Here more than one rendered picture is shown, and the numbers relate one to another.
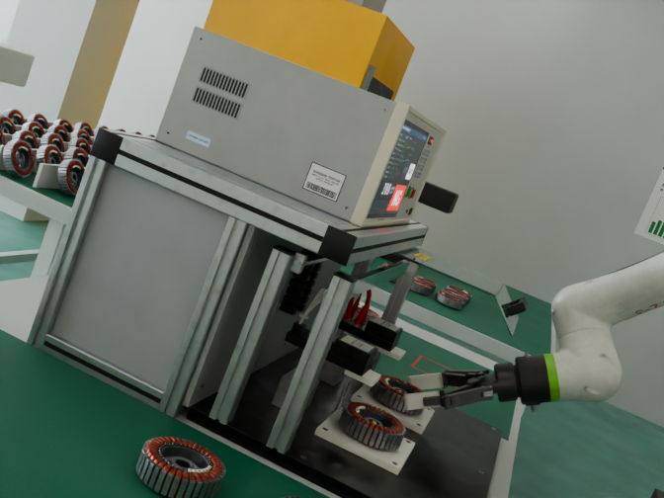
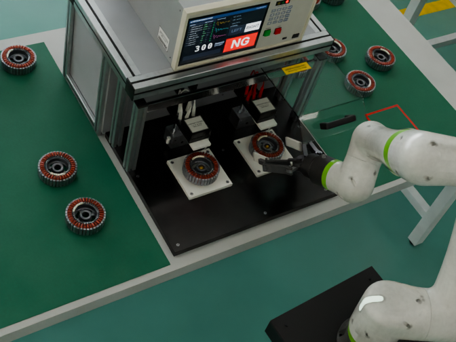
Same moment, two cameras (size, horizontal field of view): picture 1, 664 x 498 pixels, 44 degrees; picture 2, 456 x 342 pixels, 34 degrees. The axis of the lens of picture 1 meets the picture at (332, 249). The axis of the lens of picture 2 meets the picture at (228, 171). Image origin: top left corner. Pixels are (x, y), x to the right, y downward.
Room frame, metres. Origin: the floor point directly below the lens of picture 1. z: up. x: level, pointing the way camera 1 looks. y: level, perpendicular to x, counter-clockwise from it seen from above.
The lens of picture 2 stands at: (0.14, -1.01, 2.53)
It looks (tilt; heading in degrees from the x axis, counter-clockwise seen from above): 50 degrees down; 32
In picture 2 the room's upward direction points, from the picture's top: 19 degrees clockwise
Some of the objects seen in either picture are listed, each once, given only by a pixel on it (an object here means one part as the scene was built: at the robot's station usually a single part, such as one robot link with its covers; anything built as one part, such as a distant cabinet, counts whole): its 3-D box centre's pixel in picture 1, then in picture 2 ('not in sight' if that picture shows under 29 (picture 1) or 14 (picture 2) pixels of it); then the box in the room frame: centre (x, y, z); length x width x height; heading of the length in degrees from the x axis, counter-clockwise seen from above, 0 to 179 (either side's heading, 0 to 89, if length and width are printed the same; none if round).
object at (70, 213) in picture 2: not in sight; (85, 216); (0.96, -0.10, 0.77); 0.11 x 0.11 x 0.04
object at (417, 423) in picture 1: (393, 405); (264, 152); (1.57, -0.23, 0.78); 0.15 x 0.15 x 0.01; 77
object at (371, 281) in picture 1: (382, 275); (235, 84); (1.47, -0.10, 1.03); 0.62 x 0.01 x 0.03; 167
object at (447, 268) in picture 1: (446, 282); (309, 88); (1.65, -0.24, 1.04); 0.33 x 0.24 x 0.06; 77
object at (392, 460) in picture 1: (367, 438); (199, 173); (1.33, -0.17, 0.78); 0.15 x 0.15 x 0.01; 77
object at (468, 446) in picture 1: (371, 425); (229, 162); (1.45, -0.19, 0.76); 0.64 x 0.47 x 0.02; 167
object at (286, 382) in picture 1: (296, 390); (178, 134); (1.37, -0.03, 0.80); 0.07 x 0.05 x 0.06; 167
